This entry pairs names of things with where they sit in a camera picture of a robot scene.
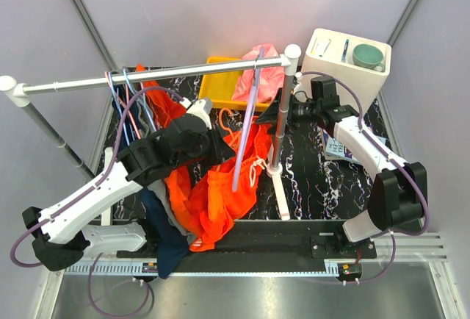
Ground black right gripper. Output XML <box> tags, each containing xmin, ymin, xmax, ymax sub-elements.
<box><xmin>255</xmin><ymin>87</ymin><xmax>321</xmax><ymax>137</ymax></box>

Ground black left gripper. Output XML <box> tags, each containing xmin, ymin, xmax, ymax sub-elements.
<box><xmin>174</xmin><ymin>122</ymin><xmax>236</xmax><ymax>170</ymax></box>

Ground orange clothes hanger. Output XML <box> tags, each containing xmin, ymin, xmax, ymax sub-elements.
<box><xmin>218</xmin><ymin>107</ymin><xmax>241</xmax><ymax>150</ymax></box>

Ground lilac wire clothes hanger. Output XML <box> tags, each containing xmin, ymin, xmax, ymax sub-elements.
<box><xmin>231</xmin><ymin>65</ymin><xmax>261</xmax><ymax>192</ymax></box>

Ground pink patterned shorts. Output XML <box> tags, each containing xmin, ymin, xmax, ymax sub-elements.
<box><xmin>231</xmin><ymin>43</ymin><xmax>284</xmax><ymax>103</ymax></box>

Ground orange drawstring shorts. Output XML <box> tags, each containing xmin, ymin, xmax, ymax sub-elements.
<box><xmin>189</xmin><ymin>124</ymin><xmax>272</xmax><ymax>252</ymax></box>

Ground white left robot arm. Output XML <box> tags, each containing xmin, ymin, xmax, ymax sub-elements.
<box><xmin>22</xmin><ymin>115</ymin><xmax>236</xmax><ymax>271</ymax></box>

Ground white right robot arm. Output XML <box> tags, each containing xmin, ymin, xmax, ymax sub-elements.
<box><xmin>255</xmin><ymin>98</ymin><xmax>429</xmax><ymax>258</ymax></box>

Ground pink clothes hanger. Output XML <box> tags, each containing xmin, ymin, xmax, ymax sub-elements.
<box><xmin>105</xmin><ymin>71</ymin><xmax>141</xmax><ymax>146</ymax></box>

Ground orange garment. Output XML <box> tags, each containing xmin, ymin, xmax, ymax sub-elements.
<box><xmin>134</xmin><ymin>63</ymin><xmax>216</xmax><ymax>253</ymax></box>

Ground yellow plastic crate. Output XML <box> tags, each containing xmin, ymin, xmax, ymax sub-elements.
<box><xmin>198</xmin><ymin>71</ymin><xmax>247</xmax><ymax>111</ymax></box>

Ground grey garment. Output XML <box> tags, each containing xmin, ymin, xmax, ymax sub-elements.
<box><xmin>137</xmin><ymin>94</ymin><xmax>196</xmax><ymax>245</ymax></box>

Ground treehouse children's book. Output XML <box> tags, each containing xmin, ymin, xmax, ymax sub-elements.
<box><xmin>319</xmin><ymin>127</ymin><xmax>390</xmax><ymax>164</ymax></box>

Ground white pen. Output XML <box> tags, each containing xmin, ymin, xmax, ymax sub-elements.
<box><xmin>316</xmin><ymin>39</ymin><xmax>331</xmax><ymax>57</ymax></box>

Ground blue pen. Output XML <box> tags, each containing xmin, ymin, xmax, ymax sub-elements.
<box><xmin>341</xmin><ymin>38</ymin><xmax>350</xmax><ymax>63</ymax></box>

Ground black marble table mat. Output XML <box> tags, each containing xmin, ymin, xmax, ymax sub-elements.
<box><xmin>100</xmin><ymin>76</ymin><xmax>394</xmax><ymax>224</ymax></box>

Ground white storage box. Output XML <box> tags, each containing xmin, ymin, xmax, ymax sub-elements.
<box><xmin>300</xmin><ymin>28</ymin><xmax>391</xmax><ymax>112</ymax></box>

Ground navy blue garment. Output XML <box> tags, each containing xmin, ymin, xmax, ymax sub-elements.
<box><xmin>115</xmin><ymin>117</ymin><xmax>189</xmax><ymax>279</ymax></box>

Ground teal ceramic cup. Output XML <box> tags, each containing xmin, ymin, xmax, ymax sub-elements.
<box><xmin>352</xmin><ymin>43</ymin><xmax>386</xmax><ymax>72</ymax></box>

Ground silver clothes rack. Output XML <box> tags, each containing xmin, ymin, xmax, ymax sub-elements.
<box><xmin>0</xmin><ymin>43</ymin><xmax>303</xmax><ymax>224</ymax></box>

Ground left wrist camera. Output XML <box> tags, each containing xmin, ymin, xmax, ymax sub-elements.
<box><xmin>179</xmin><ymin>98</ymin><xmax>213</xmax><ymax>129</ymax></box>

